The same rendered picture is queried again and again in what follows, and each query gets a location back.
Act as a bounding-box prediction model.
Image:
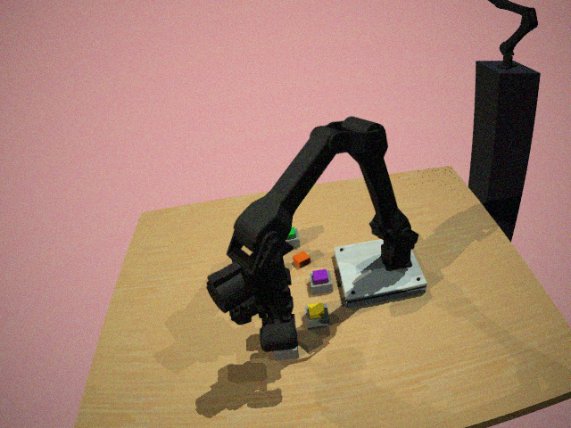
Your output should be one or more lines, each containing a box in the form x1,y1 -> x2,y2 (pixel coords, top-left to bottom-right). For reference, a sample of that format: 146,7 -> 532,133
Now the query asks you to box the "orange block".
293,251 -> 311,268

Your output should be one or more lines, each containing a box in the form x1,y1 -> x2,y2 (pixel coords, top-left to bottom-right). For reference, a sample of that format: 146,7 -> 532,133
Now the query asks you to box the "green button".
285,226 -> 301,248

